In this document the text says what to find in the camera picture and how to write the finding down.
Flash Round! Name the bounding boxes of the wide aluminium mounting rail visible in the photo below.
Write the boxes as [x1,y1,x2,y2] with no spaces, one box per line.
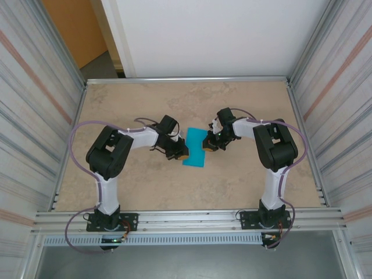
[34,206,348,235]

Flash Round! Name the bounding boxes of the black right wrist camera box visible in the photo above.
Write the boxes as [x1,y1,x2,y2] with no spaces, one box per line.
[215,107,237,127]

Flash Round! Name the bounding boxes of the long aluminium table edge rail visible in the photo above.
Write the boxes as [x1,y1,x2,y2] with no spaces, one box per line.
[85,76,291,85]

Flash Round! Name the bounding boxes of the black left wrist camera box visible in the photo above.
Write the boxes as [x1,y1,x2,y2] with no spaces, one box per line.
[156,115,178,136]

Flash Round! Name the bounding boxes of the aluminium corner post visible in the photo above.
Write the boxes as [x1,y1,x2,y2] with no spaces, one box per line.
[289,0,349,85]
[26,0,87,88]

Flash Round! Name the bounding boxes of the grey slotted cable duct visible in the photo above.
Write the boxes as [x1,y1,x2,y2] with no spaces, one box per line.
[42,234,264,245]

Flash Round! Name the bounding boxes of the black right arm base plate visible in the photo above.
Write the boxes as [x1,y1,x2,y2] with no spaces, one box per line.
[239,209,291,230]

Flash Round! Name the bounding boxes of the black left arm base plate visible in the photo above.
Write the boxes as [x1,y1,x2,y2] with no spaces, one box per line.
[86,213,139,233]

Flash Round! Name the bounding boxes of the aluminium table side rail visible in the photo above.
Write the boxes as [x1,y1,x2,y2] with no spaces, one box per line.
[286,81,331,208]
[51,83,88,212]

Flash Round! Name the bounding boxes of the white door frame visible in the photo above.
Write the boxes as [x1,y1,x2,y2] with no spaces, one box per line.
[100,0,137,78]

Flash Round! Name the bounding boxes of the orange wooden door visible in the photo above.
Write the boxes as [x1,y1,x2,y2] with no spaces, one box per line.
[42,0,108,69]

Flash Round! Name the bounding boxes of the blue square paper sheet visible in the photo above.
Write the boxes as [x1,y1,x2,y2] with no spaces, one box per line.
[182,127,209,169]

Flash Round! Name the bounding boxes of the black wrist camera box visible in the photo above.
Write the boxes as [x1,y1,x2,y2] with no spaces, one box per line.
[156,115,178,136]
[215,107,237,127]

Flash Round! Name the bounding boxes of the translucent corrugated side panel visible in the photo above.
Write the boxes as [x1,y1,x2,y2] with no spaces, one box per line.
[302,0,372,279]
[0,0,79,279]

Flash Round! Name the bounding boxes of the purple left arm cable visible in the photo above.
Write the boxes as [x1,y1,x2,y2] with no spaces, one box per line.
[64,117,159,255]

